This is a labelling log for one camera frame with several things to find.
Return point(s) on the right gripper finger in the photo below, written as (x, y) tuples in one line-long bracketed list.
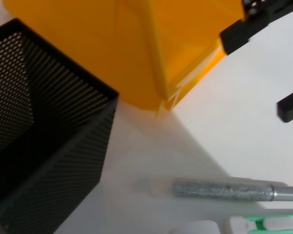
[(291, 107), (236, 36)]

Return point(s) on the grey glitter pen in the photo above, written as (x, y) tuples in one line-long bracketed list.
[(222, 190)]

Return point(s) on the green utility knife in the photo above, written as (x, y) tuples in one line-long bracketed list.
[(271, 224)]

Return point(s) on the black mesh pen holder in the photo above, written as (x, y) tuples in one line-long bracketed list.
[(51, 146)]

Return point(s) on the yellow plastic bin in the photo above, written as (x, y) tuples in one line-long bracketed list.
[(112, 48)]

